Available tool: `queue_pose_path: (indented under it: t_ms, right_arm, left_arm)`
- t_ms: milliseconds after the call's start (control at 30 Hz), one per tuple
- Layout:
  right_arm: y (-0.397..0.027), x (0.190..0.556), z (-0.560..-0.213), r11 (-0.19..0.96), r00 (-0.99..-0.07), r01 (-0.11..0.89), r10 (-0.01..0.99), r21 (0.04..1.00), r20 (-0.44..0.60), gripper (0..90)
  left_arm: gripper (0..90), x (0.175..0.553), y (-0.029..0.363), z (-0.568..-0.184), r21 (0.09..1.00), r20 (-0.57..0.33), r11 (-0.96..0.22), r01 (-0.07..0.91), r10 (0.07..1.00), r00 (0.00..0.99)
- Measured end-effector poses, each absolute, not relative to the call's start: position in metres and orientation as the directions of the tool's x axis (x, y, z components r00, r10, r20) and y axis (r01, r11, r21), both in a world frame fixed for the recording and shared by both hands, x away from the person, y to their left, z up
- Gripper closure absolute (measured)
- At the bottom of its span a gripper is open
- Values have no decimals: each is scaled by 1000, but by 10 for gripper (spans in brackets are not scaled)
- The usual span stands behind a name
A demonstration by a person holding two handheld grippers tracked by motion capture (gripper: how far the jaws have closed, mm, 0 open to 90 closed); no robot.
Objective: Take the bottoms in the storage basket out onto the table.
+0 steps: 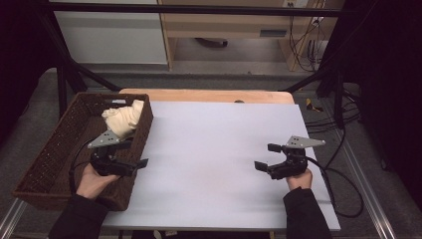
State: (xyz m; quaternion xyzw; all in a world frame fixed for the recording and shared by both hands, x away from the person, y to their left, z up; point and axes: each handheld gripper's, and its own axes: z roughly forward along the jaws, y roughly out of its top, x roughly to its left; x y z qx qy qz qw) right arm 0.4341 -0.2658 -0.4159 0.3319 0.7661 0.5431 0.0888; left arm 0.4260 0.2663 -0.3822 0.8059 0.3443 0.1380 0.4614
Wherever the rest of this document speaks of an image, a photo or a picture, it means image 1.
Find hand-held gripper black cable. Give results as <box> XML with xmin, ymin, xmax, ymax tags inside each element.
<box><xmin>305</xmin><ymin>155</ymin><xmax>365</xmax><ymax>219</ymax></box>
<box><xmin>68</xmin><ymin>136</ymin><xmax>102</xmax><ymax>195</ymax></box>

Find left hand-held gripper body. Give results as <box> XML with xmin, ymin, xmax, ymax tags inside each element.
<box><xmin>88</xmin><ymin>129</ymin><xmax>138</xmax><ymax>177</ymax></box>

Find aluminium rail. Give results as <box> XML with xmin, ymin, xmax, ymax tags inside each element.
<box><xmin>330</xmin><ymin>128</ymin><xmax>400</xmax><ymax>239</ymax></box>
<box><xmin>0</xmin><ymin>198</ymin><xmax>28</xmax><ymax>239</ymax></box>

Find left hand-held gripper black cable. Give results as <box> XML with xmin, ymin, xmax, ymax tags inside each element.
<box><xmin>68</xmin><ymin>136</ymin><xmax>102</xmax><ymax>195</ymax></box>

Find hanging cable bundle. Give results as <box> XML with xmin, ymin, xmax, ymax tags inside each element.
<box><xmin>288</xmin><ymin>0</ymin><xmax>328</xmax><ymax>73</ymax></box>

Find black metal stand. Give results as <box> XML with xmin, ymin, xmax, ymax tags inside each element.
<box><xmin>35</xmin><ymin>9</ymin><xmax>122</xmax><ymax>118</ymax></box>
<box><xmin>281</xmin><ymin>59</ymin><xmax>346</xmax><ymax>130</ymax></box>

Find light wooden desk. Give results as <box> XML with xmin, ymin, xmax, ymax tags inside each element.
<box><xmin>156</xmin><ymin>0</ymin><xmax>346</xmax><ymax>73</ymax></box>

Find right hand-held gripper black cable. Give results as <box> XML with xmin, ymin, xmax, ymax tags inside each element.
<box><xmin>305</xmin><ymin>155</ymin><xmax>365</xmax><ymax>219</ymax></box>

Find cream cloth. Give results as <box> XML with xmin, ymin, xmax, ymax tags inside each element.
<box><xmin>101</xmin><ymin>99</ymin><xmax>145</xmax><ymax>140</ymax></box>

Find black floor cables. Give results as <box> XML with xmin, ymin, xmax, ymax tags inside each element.
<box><xmin>304</xmin><ymin>87</ymin><xmax>363</xmax><ymax>134</ymax></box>

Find black curtain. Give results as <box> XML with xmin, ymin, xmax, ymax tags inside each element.
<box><xmin>326</xmin><ymin>0</ymin><xmax>422</xmax><ymax>202</ymax></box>
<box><xmin>0</xmin><ymin>0</ymin><xmax>59</xmax><ymax>148</ymax></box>

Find person's right hand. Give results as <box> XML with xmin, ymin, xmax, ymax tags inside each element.
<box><xmin>285</xmin><ymin>167</ymin><xmax>314</xmax><ymax>192</ymax></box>

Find black metal crossbar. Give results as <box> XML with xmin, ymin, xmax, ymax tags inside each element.
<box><xmin>49</xmin><ymin>1</ymin><xmax>346</xmax><ymax>18</ymax></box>

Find white board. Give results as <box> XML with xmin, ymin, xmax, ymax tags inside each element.
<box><xmin>102</xmin><ymin>101</ymin><xmax>342</xmax><ymax>232</ymax></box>

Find yellow and black tape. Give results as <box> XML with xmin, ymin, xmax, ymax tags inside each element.
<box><xmin>305</xmin><ymin>97</ymin><xmax>324</xmax><ymax>114</ymax></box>

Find white cabinet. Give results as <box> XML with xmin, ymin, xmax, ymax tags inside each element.
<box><xmin>52</xmin><ymin>0</ymin><xmax>169</xmax><ymax>66</ymax></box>

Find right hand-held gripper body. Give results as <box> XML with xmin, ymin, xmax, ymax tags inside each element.
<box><xmin>266</xmin><ymin>134</ymin><xmax>326</xmax><ymax>181</ymax></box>

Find dark curved object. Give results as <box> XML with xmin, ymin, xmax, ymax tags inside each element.
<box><xmin>194</xmin><ymin>37</ymin><xmax>230</xmax><ymax>49</ymax></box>

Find brown wicker basket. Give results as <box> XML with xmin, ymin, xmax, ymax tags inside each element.
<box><xmin>12</xmin><ymin>92</ymin><xmax>154</xmax><ymax>212</ymax></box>

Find person's left hand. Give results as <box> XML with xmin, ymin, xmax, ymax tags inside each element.
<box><xmin>76</xmin><ymin>162</ymin><xmax>121</xmax><ymax>201</ymax></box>

